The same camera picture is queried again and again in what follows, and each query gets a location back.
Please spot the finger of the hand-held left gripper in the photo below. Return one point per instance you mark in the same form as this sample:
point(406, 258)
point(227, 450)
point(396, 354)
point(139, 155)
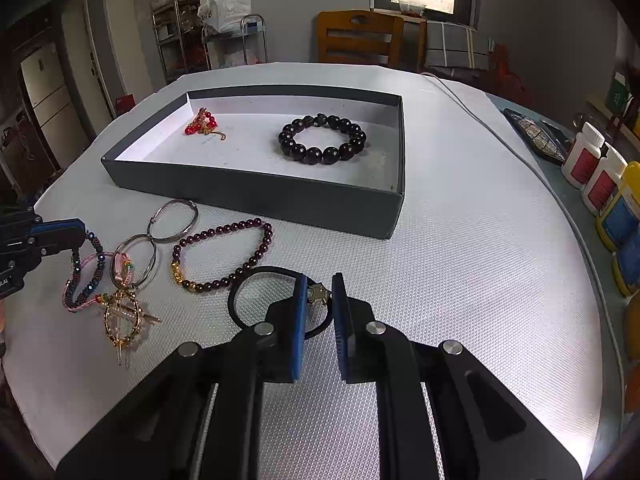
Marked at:
point(57, 230)

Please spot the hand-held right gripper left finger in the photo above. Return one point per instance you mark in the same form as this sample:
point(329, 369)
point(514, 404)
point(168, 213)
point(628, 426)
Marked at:
point(298, 332)

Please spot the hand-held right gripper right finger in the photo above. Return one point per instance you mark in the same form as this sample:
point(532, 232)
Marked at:
point(340, 332)

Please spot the silver bangle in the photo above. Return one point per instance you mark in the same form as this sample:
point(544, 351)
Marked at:
point(196, 212)
point(154, 255)

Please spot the gold round hair pin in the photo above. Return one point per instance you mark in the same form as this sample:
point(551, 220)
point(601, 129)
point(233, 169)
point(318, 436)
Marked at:
point(120, 332)

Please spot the dark grey shallow box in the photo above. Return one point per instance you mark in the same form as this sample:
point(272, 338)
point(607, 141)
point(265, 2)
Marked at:
point(250, 195)

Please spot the beige refrigerator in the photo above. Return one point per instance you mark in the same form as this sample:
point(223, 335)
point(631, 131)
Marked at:
point(47, 105)

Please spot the red box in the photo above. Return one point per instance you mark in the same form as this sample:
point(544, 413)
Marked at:
point(125, 106)

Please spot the red bead gold charm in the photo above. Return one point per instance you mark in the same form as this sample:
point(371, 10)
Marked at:
point(200, 122)

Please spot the metal storage rack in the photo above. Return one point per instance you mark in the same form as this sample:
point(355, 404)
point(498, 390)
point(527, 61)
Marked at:
point(175, 35)

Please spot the steel trolley cart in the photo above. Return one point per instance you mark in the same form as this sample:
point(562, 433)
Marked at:
point(245, 45)

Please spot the white plastic bag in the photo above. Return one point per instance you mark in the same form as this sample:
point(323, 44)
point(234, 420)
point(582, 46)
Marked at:
point(225, 10)

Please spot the dark patterned case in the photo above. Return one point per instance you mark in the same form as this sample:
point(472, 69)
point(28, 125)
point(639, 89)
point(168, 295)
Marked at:
point(535, 135)

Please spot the dark phone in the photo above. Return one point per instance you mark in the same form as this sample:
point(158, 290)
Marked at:
point(557, 132)

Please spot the yellow bottle blue label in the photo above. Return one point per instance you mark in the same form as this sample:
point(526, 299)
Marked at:
point(629, 270)
point(620, 215)

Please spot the white bottle red label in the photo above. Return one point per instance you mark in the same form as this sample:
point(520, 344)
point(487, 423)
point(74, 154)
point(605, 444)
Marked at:
point(605, 185)
point(582, 160)

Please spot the wooden chair with cloth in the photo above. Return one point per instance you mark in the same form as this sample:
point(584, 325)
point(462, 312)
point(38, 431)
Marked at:
point(421, 45)

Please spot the red bag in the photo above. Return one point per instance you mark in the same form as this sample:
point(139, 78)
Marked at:
point(510, 80)

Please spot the grey plaid cloth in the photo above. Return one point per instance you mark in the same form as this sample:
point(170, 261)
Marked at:
point(455, 45)

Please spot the clear food container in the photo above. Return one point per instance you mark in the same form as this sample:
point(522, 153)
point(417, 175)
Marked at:
point(411, 8)

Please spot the green box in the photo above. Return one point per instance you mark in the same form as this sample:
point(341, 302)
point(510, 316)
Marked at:
point(618, 95)

